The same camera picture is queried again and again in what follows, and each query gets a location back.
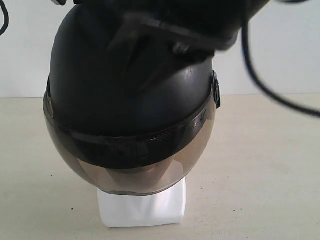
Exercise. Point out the black helmet with tinted visor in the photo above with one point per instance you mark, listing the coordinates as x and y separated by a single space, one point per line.
131 118

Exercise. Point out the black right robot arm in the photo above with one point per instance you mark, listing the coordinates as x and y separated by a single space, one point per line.
210 25

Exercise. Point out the white mannequin head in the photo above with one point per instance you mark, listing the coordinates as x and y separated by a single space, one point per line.
147 196

